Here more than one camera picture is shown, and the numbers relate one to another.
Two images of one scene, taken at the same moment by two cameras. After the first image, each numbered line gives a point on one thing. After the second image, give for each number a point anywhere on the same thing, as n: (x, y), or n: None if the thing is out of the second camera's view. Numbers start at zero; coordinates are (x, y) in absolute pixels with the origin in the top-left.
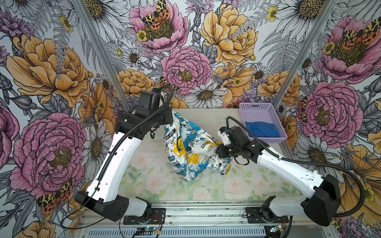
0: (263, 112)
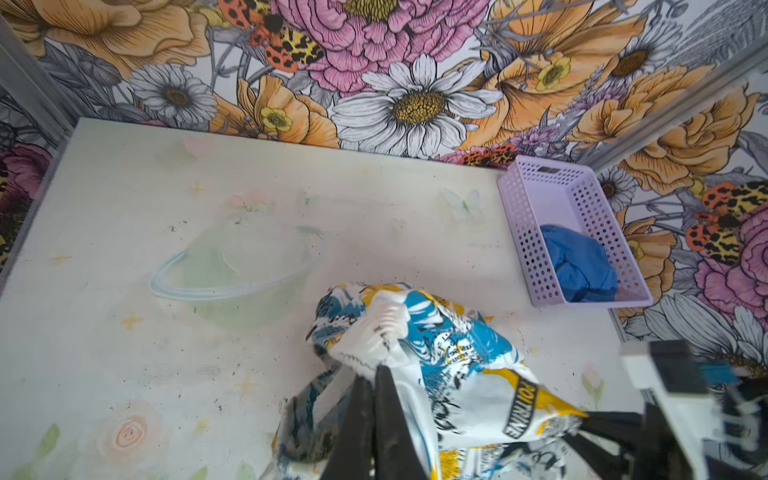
0: (536, 192)
